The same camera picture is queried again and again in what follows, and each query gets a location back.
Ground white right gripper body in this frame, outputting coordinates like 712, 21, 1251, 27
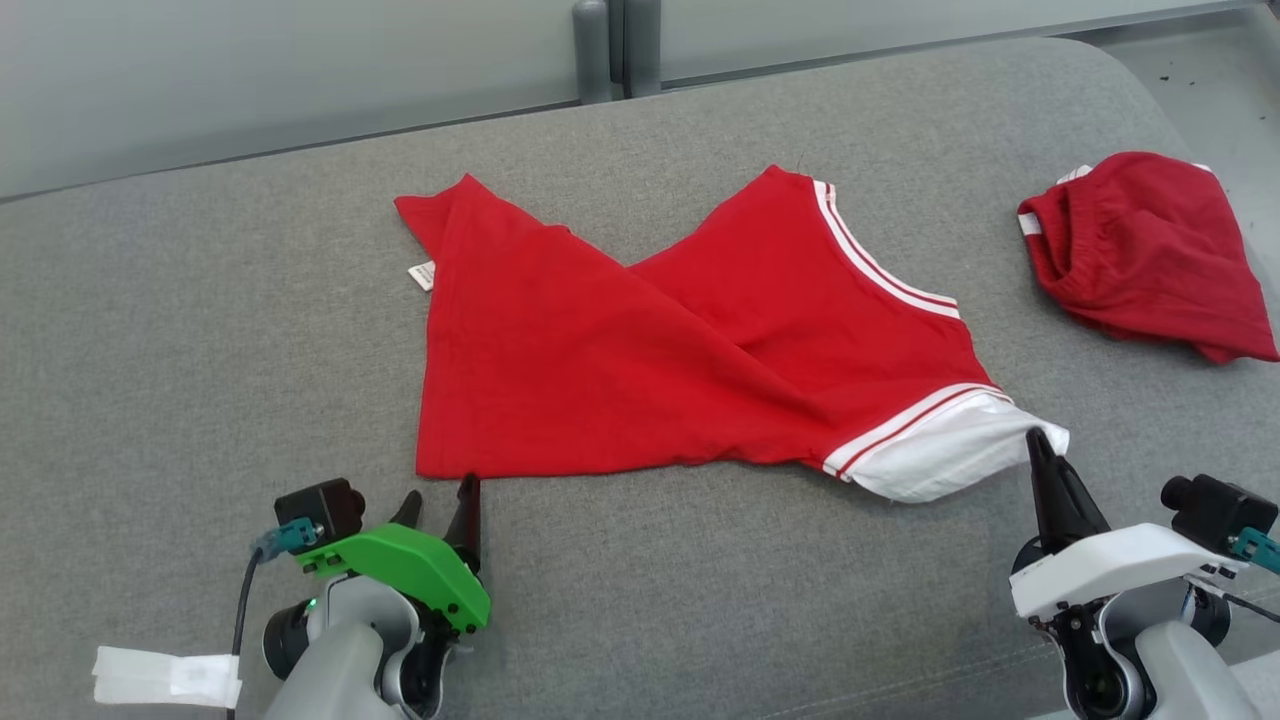
1009, 522, 1248, 623

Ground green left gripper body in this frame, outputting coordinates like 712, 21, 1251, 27
296, 522, 492, 634

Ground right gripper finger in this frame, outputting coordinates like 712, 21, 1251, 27
1040, 440, 1112, 551
1026, 428, 1069, 556

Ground red white printed jersey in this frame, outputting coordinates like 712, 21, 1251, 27
394, 165, 1071, 504

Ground red shorts white stripe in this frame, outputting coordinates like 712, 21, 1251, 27
1017, 150, 1280, 365

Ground white tape label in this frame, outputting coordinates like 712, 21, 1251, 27
93, 645, 243, 709

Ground thin black cable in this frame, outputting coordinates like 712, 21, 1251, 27
1222, 590, 1280, 627

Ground black cable teal plug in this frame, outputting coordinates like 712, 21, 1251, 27
226, 522, 323, 720

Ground grey double partition post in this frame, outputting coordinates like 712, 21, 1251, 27
572, 0, 663, 105

